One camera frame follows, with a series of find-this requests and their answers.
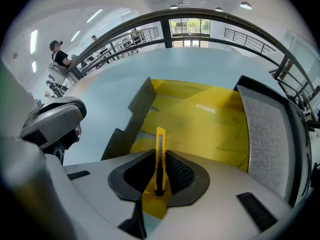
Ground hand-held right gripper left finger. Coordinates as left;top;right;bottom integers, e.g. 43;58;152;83
107;148;158;240

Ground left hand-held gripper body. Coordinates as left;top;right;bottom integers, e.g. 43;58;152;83
19;96;88;166

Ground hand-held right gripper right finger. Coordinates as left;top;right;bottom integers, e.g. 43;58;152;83
164;149;210;209

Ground small yellow utility knife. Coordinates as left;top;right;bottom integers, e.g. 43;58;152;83
153;126;167;197

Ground black and yellow box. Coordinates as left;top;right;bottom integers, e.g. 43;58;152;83
100;75;313;220

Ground thin-bar metal railing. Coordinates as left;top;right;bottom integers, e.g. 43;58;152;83
82;26;161;72
223;27;278;55

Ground glass entrance doors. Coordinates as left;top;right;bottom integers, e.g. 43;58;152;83
168;17;212;49

